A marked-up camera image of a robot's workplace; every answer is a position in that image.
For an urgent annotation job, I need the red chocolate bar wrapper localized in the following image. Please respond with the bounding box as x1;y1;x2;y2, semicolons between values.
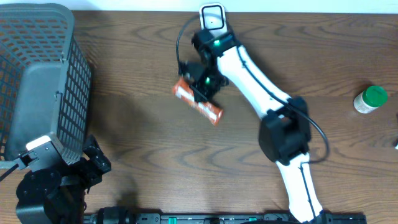
172;78;223;126

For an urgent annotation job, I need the green lid white jar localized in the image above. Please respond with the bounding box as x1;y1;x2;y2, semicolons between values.
353;85;388;114

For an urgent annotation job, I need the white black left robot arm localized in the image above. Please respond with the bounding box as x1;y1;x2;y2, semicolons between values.
16;133;111;224

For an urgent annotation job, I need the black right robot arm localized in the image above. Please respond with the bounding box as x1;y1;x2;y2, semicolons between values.
190;30;323;223

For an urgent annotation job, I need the grey plastic basket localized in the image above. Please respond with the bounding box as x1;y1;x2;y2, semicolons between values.
1;3;92;164

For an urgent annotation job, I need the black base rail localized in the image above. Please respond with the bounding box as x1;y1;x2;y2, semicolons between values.
83;206;368;224

